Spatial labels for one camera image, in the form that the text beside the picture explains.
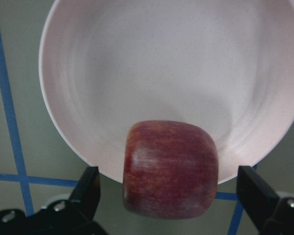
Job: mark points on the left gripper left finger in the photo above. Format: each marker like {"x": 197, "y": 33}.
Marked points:
{"x": 72, "y": 216}

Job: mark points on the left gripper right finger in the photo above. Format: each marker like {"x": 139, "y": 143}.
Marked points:
{"x": 271, "y": 212}

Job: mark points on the red apple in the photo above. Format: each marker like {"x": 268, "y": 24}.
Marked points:
{"x": 170, "y": 170}

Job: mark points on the pink plate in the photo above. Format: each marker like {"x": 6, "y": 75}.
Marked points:
{"x": 226, "y": 66}

